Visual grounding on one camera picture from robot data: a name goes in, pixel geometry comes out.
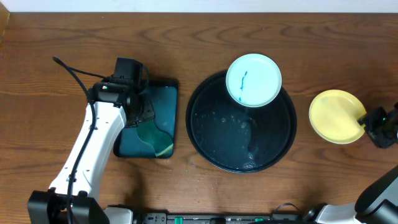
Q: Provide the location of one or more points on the light blue plate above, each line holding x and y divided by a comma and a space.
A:
253, 80

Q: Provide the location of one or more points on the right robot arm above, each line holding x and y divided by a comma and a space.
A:
378, 202

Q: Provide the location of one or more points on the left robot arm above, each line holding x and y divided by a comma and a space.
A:
72, 195

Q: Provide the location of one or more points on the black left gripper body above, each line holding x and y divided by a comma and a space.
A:
143, 109

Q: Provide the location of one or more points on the green yellow sponge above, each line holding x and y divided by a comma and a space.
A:
156, 143

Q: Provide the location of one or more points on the round black tray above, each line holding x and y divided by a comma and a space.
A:
236, 138

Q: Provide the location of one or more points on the yellow plate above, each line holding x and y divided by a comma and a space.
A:
334, 116

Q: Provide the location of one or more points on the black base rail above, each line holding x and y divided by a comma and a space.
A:
217, 218

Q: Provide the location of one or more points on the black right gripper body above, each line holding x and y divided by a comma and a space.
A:
379, 126

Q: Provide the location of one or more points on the black rectangular water tray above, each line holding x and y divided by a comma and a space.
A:
164, 97

